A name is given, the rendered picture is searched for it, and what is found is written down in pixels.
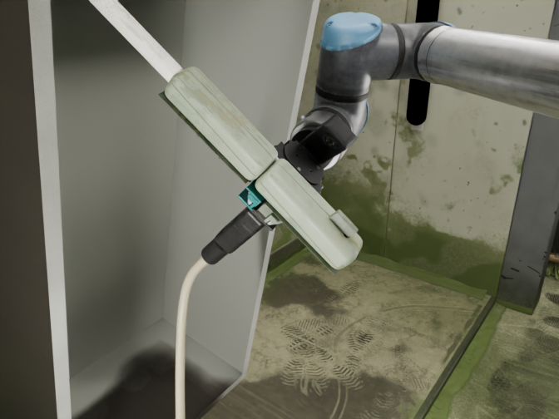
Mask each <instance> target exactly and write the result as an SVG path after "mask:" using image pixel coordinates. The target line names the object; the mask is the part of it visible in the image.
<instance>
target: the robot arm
mask: <svg viewBox="0 0 559 419"><path fill-rule="evenodd" d="M398 79H419V80H421V81H426V82H429V83H432V84H440V85H444V86H449V87H451V88H454V89H458V90H460V91H465V92H468V93H472V94H474V95H477V96H482V97H485V98H488V99H491V100H494V101H499V102H502V103H505V104H508V105H511V106H516V107H519V108H522V109H525V110H528V111H533V112H536V113H539V114H542V115H544V116H550V117H553V118H556V119H558V120H559V41H556V40H549V39H542V38H535V37H523V36H515V35H508V34H501V33H495V32H482V31H475V30H467V29H461V28H457V27H456V26H454V25H452V24H451V23H447V22H420V23H382V22H381V20H380V18H379V17H377V16H374V15H373V14H369V13H365V12H342V13H338V14H335V15H333V16H331V17H329V18H328V19H327V20H326V22H325V24H324V30H323V35H322V37H321V39H320V53H319V65H318V72H317V79H316V87H315V93H314V105H313V108H312V110H311V111H310V112H309V113H308V114H307V115H306V116H304V115H301V116H300V117H299V120H300V123H299V124H298V125H297V126H296V127H295V128H294V129H293V130H292V133H291V135H290V140H288V141H287V142H286V143H285V144H284V143H283V142H282V141H281V142H280V143H279V144H278V145H274V148H275V149H276V150H277V152H278V156H277V159H276V160H279V159H285V160H287V161H288V162H289V163H290V164H291V165H292V166H293V167H294V168H295V169H296V170H297V171H298V172H299V173H300V174H301V175H302V176H303V177H304V178H305V180H306V181H307V182H308V183H309V184H310V185H311V186H312V187H313V188H314V189H315V190H316V191H317V192H318V193H319V194H320V193H321V190H322V189H323V188H324V186H323V185H321V184H320V182H321V181H322V180H323V179H324V172H323V171H324V170H329V169H331V168H333V167H334V166H336V165H337V163H338V162H339V161H340V159H341V158H342V156H343V155H344V153H345V152H346V150H347V149H348V148H349V147H350V146H351V145H352V144H353V143H354V141H355V140H356V139H357V135H359V133H360V132H361V131H362V130H363V129H364V127H365V125H366V123H367V120H368V117H369V104H368V102H367V99H368V94H369V86H370V82H371V81H377V80H398Z"/></svg>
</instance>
